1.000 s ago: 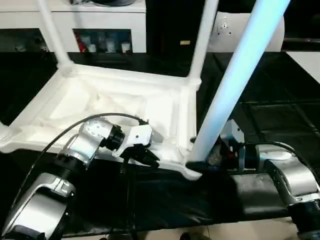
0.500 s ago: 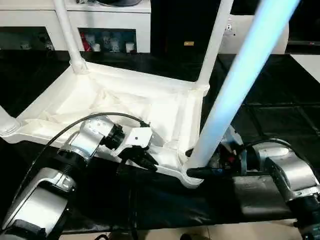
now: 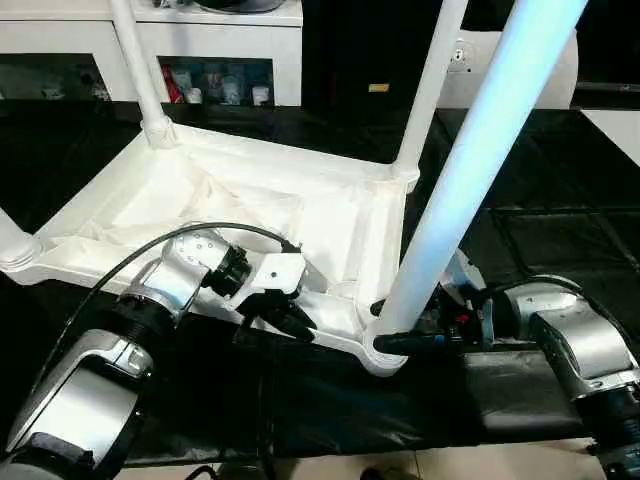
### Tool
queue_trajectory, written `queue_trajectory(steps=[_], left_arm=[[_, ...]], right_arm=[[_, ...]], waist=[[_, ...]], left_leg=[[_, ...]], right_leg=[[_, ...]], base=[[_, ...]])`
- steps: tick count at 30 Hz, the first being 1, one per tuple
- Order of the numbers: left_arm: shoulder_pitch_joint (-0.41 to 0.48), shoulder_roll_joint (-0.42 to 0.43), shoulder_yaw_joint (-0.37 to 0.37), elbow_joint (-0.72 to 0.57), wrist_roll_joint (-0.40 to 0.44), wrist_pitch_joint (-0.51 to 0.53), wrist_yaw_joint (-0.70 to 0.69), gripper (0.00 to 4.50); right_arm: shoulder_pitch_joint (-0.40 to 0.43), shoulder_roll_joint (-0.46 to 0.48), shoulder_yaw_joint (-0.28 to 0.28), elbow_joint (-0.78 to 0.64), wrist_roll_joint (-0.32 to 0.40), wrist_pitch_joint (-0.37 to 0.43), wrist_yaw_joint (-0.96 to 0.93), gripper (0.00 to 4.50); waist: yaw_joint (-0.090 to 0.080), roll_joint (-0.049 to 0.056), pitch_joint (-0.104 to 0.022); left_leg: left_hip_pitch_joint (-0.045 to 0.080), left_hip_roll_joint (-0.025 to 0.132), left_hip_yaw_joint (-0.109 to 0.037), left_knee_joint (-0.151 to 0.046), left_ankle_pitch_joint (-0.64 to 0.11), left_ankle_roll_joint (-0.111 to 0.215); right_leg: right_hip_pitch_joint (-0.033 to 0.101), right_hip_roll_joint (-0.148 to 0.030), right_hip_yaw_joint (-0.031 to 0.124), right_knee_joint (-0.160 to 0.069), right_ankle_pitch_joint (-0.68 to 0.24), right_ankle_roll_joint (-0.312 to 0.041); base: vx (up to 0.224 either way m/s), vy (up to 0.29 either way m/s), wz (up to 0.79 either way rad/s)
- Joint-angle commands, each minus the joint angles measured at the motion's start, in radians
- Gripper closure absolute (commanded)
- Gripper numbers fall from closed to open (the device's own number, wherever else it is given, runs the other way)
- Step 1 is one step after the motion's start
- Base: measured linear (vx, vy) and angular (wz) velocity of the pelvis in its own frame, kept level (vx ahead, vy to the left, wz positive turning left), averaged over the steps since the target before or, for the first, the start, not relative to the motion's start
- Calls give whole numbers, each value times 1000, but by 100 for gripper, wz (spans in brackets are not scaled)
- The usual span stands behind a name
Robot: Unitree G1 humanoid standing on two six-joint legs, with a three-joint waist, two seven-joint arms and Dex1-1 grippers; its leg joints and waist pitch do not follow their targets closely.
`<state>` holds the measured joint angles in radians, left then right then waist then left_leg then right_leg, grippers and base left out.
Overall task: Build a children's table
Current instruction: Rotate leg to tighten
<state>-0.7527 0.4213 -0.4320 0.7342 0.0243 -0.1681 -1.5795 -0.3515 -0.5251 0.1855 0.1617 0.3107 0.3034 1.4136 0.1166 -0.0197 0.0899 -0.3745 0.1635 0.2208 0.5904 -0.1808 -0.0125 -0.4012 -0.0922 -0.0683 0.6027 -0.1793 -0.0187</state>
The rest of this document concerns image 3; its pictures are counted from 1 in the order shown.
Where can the white plastic table leg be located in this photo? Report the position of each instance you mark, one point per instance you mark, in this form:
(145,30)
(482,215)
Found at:
(135,70)
(430,90)
(12,245)
(480,160)

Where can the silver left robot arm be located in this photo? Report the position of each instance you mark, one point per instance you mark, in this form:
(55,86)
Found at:
(180,275)

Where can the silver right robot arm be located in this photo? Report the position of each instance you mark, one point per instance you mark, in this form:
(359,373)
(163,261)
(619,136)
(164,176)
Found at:
(580,340)

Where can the white plastic table top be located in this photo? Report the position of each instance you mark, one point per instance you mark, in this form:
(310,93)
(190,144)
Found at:
(200,200)

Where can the black robot right foot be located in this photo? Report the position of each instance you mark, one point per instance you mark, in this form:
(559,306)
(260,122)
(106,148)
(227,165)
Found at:
(380,473)

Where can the black work mat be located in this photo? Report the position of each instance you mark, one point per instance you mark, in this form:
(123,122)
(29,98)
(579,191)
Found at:
(560,220)

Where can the small yellow label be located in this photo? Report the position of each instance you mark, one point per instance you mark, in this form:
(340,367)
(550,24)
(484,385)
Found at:
(378,88)

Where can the white flat panel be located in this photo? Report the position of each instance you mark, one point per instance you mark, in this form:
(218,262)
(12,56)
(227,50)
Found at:
(472,80)

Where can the white flat sheet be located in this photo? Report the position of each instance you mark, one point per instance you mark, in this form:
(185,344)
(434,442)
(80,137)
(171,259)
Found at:
(615,130)

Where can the white cabinet with glass doors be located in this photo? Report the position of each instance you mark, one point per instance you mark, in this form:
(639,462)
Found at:
(60,35)

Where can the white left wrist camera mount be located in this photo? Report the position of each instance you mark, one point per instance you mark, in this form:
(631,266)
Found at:
(275,272)

